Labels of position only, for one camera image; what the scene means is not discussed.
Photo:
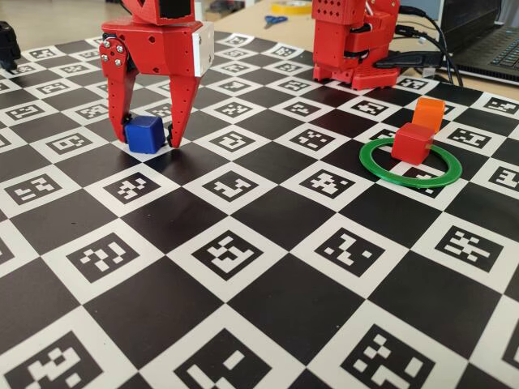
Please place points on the black white marker mat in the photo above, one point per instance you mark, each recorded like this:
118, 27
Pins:
243, 223

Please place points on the blue scissors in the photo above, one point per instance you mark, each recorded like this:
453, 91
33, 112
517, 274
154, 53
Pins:
273, 20

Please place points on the white furniture leg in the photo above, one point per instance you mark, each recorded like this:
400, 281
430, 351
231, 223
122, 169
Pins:
199, 12

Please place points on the red cube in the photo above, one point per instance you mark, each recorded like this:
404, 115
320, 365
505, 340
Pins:
407, 142

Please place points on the blue cube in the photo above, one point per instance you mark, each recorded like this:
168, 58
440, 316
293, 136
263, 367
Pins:
142, 135

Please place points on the red robot base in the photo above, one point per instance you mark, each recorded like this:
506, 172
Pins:
365, 81

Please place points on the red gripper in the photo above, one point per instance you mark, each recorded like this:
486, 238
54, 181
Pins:
160, 50

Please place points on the black power plug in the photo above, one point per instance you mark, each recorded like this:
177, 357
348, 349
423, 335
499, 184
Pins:
405, 61

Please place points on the yellow tape roll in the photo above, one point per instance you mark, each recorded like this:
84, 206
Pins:
292, 7

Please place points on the black camera stand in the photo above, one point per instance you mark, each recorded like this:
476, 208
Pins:
8, 44

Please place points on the orange cube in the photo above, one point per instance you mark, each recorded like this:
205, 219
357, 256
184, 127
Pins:
430, 109

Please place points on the black laptop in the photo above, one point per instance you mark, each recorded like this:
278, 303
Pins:
478, 24

